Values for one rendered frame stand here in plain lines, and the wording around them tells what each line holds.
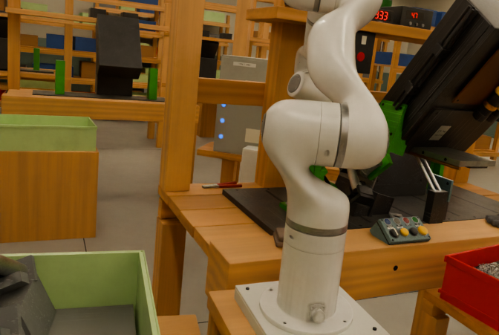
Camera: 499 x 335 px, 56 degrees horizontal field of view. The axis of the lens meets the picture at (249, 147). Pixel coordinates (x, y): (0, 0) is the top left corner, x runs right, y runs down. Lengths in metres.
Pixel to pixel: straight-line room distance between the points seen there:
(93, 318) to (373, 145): 0.62
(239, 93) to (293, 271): 0.98
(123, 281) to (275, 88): 0.97
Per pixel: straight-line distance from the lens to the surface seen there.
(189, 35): 1.59
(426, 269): 1.50
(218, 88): 1.73
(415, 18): 1.96
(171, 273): 1.78
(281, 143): 0.82
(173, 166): 1.63
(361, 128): 0.83
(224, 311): 1.03
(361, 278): 1.35
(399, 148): 1.61
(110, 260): 1.00
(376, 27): 1.80
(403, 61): 6.94
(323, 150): 0.83
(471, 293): 1.33
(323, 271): 0.91
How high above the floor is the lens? 1.38
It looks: 11 degrees down
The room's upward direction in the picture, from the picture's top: 6 degrees clockwise
